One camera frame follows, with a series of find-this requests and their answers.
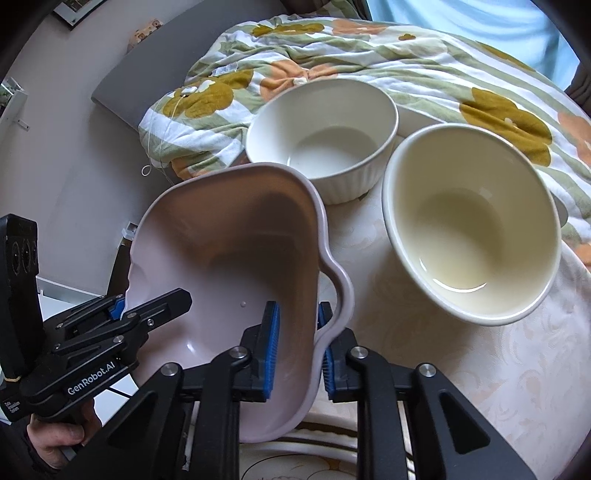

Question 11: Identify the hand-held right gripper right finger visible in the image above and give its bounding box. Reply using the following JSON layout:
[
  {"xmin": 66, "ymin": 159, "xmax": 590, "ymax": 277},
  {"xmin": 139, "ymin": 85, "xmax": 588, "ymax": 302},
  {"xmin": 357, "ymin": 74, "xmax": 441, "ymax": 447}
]
[{"xmin": 318, "ymin": 301, "xmax": 539, "ymax": 480}]

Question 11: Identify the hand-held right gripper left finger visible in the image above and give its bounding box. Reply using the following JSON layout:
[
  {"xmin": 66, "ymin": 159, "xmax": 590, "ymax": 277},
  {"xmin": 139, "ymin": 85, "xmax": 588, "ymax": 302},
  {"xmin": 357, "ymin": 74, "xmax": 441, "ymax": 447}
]
[{"xmin": 60, "ymin": 300, "xmax": 282, "ymax": 480}]

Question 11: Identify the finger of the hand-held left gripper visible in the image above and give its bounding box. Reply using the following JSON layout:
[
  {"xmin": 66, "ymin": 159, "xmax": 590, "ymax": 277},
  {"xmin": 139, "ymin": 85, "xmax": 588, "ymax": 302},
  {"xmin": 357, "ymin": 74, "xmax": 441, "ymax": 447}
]
[
  {"xmin": 51, "ymin": 288, "xmax": 192, "ymax": 365},
  {"xmin": 44, "ymin": 295, "xmax": 127, "ymax": 344}
]

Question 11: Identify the pink bowl with handles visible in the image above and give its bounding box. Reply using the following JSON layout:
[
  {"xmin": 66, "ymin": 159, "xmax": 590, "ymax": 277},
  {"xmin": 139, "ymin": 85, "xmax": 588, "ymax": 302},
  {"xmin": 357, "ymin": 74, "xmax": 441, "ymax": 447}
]
[{"xmin": 126, "ymin": 162, "xmax": 355, "ymax": 446}]

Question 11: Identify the person's left hand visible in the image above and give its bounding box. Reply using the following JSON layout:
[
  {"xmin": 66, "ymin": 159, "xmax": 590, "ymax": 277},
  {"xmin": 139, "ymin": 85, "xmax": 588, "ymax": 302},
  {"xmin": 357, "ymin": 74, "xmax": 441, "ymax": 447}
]
[{"xmin": 27, "ymin": 401, "xmax": 103, "ymax": 469}]

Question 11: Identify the cream round bowl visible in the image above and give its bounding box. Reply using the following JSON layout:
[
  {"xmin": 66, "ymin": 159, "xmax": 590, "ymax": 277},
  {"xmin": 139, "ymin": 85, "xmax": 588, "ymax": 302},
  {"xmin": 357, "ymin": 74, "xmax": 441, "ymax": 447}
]
[{"xmin": 382, "ymin": 124, "xmax": 564, "ymax": 328}]

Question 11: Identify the grey padded headboard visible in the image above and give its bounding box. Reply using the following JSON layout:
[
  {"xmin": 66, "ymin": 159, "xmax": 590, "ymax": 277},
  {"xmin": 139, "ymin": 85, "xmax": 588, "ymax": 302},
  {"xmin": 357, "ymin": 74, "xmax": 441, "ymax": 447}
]
[{"xmin": 91, "ymin": 0, "xmax": 296, "ymax": 134}]

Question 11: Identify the white ribbed bowl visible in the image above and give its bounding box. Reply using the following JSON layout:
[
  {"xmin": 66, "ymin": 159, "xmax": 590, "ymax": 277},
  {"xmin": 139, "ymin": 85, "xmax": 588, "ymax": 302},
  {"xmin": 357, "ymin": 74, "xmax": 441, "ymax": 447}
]
[{"xmin": 245, "ymin": 78, "xmax": 400, "ymax": 205}]

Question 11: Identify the floral striped blanket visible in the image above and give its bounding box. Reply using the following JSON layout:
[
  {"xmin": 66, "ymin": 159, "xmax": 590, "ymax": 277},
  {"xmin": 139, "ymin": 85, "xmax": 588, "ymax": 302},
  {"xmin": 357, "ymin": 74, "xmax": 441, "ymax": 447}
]
[{"xmin": 139, "ymin": 0, "xmax": 591, "ymax": 268}]

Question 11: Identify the light blue cloth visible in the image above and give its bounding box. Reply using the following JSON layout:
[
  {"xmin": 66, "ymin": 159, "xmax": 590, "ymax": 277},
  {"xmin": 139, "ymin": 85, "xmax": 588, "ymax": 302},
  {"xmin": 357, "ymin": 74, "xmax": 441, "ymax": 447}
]
[{"xmin": 365, "ymin": 0, "xmax": 580, "ymax": 90}]

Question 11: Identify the brown curtain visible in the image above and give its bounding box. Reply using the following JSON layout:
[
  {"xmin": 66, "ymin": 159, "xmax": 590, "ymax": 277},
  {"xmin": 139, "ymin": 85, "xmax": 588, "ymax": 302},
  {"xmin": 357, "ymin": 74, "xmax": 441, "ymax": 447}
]
[{"xmin": 566, "ymin": 60, "xmax": 591, "ymax": 108}]

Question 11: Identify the white cable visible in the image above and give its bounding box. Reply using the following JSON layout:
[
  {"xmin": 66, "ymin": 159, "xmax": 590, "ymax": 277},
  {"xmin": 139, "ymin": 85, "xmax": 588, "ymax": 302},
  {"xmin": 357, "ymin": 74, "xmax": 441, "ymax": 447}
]
[{"xmin": 140, "ymin": 82, "xmax": 208, "ymax": 178}]

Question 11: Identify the framed wall picture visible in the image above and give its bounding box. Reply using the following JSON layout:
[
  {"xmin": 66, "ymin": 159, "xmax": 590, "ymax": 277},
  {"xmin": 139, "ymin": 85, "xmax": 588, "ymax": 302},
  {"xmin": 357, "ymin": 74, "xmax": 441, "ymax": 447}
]
[{"xmin": 51, "ymin": 0, "xmax": 109, "ymax": 31}]

